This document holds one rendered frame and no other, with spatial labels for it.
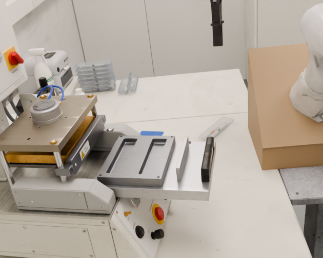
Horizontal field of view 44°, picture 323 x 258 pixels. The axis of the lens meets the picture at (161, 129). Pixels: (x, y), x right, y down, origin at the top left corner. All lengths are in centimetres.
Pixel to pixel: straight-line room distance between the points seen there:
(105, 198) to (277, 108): 69
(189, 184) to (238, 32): 268
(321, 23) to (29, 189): 83
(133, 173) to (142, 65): 267
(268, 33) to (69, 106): 225
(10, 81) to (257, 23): 225
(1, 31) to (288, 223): 94
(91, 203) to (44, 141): 19
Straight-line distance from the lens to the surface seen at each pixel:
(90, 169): 117
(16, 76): 122
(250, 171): 139
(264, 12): 312
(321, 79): 122
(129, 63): 363
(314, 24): 112
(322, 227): 169
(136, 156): 106
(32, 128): 106
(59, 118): 107
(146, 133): 165
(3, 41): 118
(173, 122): 171
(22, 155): 107
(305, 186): 134
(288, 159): 139
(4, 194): 118
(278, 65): 147
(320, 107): 134
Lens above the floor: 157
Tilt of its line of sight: 29 degrees down
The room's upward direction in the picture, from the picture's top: 7 degrees counter-clockwise
